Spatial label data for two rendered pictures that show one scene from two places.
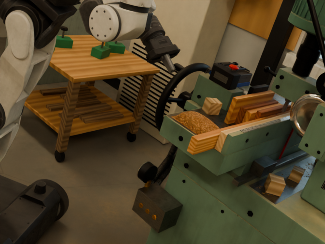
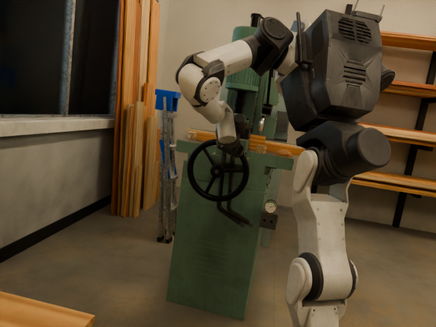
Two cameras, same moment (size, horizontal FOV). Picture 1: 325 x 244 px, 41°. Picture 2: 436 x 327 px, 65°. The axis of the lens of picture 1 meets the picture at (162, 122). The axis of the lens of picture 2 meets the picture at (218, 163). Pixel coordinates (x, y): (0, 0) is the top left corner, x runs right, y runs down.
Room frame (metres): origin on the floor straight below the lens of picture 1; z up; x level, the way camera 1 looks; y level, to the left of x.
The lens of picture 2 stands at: (2.09, 1.30, 1.10)
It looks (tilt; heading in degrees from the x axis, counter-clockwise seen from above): 9 degrees down; 244
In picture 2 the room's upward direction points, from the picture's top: 8 degrees clockwise
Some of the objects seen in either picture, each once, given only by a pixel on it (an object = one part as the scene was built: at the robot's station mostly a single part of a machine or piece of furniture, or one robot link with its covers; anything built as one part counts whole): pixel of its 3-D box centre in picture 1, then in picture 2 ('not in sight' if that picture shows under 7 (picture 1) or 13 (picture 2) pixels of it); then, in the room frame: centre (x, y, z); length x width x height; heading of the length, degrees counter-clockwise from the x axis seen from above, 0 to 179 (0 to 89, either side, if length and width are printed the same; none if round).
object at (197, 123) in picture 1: (199, 121); (283, 152); (1.04, -0.09, 0.91); 0.12 x 0.09 x 0.03; 53
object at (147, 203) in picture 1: (156, 206); (269, 217); (1.09, -0.06, 0.58); 0.12 x 0.08 x 0.08; 53
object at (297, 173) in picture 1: (296, 174); not in sight; (1.11, -0.41, 0.82); 0.03 x 0.03 x 0.03; 70
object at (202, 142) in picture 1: (261, 125); (252, 144); (1.13, -0.27, 0.92); 0.62 x 0.02 x 0.04; 143
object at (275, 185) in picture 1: (274, 184); not in sight; (1.01, -0.33, 0.82); 0.04 x 0.04 x 0.04; 2
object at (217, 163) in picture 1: (239, 119); (234, 153); (1.25, -0.23, 0.87); 0.61 x 0.30 x 0.06; 143
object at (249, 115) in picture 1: (263, 115); not in sight; (1.20, -0.28, 0.92); 0.19 x 0.02 x 0.05; 143
